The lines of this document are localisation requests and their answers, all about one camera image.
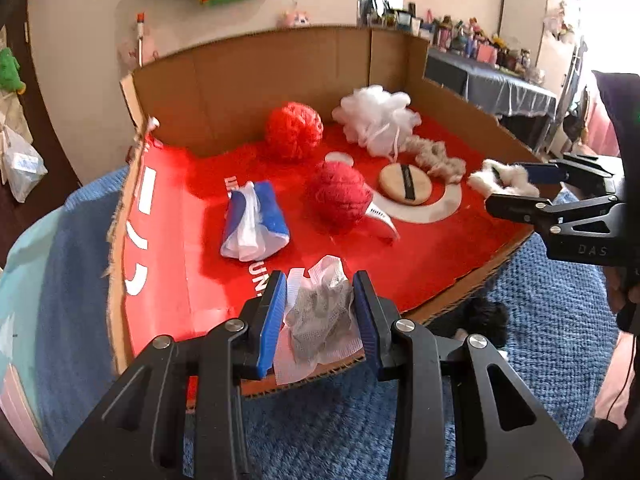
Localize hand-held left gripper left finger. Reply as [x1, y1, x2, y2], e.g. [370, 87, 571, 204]
[52, 270, 289, 480]

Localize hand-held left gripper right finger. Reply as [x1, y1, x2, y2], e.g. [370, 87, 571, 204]
[352, 269, 586, 480]

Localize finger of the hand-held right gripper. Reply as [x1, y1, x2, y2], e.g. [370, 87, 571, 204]
[524, 159, 621, 196]
[485, 192, 626, 234]

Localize white gauze cloth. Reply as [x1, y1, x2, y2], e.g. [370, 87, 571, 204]
[272, 255, 365, 386]

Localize white cotton wad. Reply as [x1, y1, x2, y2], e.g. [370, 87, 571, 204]
[467, 159, 541, 199]

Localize cream rope toy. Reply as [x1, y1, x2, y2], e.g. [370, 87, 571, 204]
[400, 135, 468, 181]

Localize blue tissue pack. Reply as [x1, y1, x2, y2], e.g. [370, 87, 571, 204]
[220, 180, 291, 263]

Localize beige powder puff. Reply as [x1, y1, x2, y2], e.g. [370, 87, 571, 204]
[378, 161, 434, 206]

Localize red yarn ball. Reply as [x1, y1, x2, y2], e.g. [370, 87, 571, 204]
[306, 160, 401, 241]

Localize red-lined cardboard box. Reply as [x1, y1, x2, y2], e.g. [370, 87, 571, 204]
[102, 25, 566, 401]

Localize person's right hand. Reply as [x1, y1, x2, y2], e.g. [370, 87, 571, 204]
[604, 265, 640, 334]

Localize blue knitted blanket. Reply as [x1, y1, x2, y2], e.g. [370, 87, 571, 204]
[15, 165, 616, 480]

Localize grey tablecloth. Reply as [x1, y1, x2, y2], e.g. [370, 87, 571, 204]
[425, 47, 559, 154]

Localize black scrubber ball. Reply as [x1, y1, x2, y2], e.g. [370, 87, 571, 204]
[452, 296, 511, 351]

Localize white plush toy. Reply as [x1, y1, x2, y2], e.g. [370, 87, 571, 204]
[545, 2, 576, 41]

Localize tall standing mirror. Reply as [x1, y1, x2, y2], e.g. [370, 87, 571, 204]
[500, 0, 551, 61]

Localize white bath loofah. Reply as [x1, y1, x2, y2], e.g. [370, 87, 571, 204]
[331, 86, 422, 159]

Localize red mesh scrubber ball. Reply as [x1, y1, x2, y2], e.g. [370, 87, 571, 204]
[264, 101, 325, 162]

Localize teal bed sheet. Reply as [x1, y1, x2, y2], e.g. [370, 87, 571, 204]
[0, 202, 69, 376]

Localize pink bed sheet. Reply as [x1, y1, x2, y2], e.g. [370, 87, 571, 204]
[0, 360, 54, 476]

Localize pink plush toy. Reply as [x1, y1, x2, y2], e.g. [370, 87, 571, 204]
[279, 7, 312, 29]

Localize dark brown door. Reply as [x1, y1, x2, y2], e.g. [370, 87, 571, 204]
[0, 0, 84, 267]

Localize clear plastic bag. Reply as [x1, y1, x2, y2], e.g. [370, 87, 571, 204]
[0, 125, 49, 204]

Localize white red-capped bottle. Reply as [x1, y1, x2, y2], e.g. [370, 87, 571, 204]
[136, 10, 152, 66]

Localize green plush toy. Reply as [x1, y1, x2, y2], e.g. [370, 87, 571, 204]
[0, 47, 27, 95]

